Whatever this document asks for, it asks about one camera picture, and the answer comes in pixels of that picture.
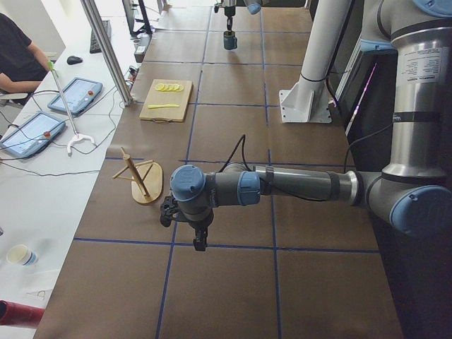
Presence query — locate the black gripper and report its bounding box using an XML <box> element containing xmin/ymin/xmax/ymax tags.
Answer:
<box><xmin>189</xmin><ymin>213</ymin><xmax>213</xmax><ymax>251</ymax></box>
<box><xmin>224</xmin><ymin>6</ymin><xmax>236</xmax><ymax>32</ymax></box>

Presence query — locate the dark blue mug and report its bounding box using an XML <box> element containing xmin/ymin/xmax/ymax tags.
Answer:
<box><xmin>223</xmin><ymin>30</ymin><xmax>237</xmax><ymax>51</ymax></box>

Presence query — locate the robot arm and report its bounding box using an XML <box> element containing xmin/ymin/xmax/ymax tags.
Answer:
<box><xmin>213</xmin><ymin>0</ymin><xmax>263</xmax><ymax>34</ymax></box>
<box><xmin>160</xmin><ymin>1</ymin><xmax>451</xmax><ymax>251</ymax></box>

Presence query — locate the wooden cup storage rack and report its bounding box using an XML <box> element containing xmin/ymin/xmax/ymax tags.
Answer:
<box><xmin>112</xmin><ymin>147</ymin><xmax>163</xmax><ymax>205</ymax></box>

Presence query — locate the white paper cup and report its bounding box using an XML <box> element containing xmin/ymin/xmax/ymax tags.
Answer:
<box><xmin>6</xmin><ymin>244</ymin><xmax>38</xmax><ymax>266</ymax></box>

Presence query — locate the yellow plastic knife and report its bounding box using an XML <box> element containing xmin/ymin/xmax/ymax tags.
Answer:
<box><xmin>147</xmin><ymin>104</ymin><xmax>180</xmax><ymax>109</ymax></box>

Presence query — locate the bamboo cutting board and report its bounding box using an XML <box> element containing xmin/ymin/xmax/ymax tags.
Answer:
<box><xmin>139</xmin><ymin>78</ymin><xmax>193</xmax><ymax>123</ymax></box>

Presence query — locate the black keyboard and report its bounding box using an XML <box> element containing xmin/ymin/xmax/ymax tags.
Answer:
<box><xmin>89</xmin><ymin>19</ymin><xmax>112</xmax><ymax>54</ymax></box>

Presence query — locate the white reacher grabber tool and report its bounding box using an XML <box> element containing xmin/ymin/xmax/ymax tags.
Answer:
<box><xmin>47</xmin><ymin>61</ymin><xmax>96</xmax><ymax>157</ymax></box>

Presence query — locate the black computer mouse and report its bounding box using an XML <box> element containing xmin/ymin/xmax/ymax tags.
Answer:
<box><xmin>66</xmin><ymin>56</ymin><xmax>83</xmax><ymax>65</ymax></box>

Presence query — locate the teach pendant far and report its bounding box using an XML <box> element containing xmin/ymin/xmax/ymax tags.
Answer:
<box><xmin>63</xmin><ymin>77</ymin><xmax>103</xmax><ymax>117</ymax></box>

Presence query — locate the teach pendant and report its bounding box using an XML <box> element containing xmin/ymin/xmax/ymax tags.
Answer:
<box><xmin>63</xmin><ymin>77</ymin><xmax>103</xmax><ymax>117</ymax></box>
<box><xmin>1</xmin><ymin>112</ymin><xmax>66</xmax><ymax>158</ymax></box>

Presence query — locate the teach pendant near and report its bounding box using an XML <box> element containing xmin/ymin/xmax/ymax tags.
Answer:
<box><xmin>1</xmin><ymin>112</ymin><xmax>66</xmax><ymax>158</ymax></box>

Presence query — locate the red cylinder object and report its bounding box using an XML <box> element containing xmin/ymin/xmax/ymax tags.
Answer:
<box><xmin>1</xmin><ymin>300</ymin><xmax>45</xmax><ymax>328</ymax></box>

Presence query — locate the seated person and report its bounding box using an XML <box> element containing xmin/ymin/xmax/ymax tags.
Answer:
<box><xmin>1</xmin><ymin>13</ymin><xmax>49</xmax><ymax>93</ymax></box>

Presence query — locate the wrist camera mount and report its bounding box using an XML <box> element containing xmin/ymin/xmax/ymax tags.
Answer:
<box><xmin>160</xmin><ymin>195</ymin><xmax>188</xmax><ymax>227</ymax></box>

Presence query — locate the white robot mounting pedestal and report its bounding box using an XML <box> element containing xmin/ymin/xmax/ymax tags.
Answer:
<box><xmin>279</xmin><ymin>0</ymin><xmax>364</xmax><ymax>124</ymax></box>

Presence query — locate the aluminium frame post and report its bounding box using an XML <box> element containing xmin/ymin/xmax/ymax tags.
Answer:
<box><xmin>81</xmin><ymin>0</ymin><xmax>133</xmax><ymax>107</ymax></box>

